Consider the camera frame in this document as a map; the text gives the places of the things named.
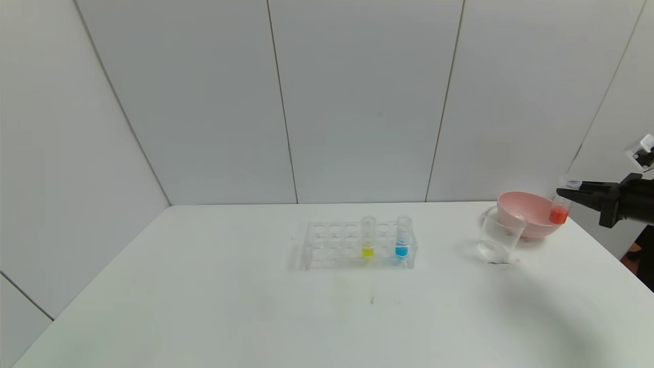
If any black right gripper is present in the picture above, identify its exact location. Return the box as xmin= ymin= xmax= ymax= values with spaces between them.
xmin=556 ymin=172 xmax=654 ymax=228

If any red pigment test tube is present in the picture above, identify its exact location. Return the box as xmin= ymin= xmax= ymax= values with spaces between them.
xmin=549 ymin=176 xmax=581 ymax=225

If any blue pigment test tube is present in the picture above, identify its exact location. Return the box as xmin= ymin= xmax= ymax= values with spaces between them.
xmin=396 ymin=215 xmax=413 ymax=258

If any yellow pigment test tube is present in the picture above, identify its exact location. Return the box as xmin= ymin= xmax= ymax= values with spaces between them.
xmin=361 ymin=216 xmax=377 ymax=259

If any clear plastic test tube rack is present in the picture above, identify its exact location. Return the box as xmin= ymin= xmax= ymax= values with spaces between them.
xmin=299 ymin=220 xmax=418 ymax=270

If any pink bowl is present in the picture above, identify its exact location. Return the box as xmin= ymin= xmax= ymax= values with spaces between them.
xmin=497 ymin=192 xmax=567 ymax=240

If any clear glass beaker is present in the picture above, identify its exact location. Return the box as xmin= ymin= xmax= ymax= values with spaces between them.
xmin=477 ymin=206 xmax=527 ymax=264

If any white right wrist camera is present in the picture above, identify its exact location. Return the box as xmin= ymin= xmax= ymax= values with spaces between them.
xmin=626 ymin=134 xmax=654 ymax=170

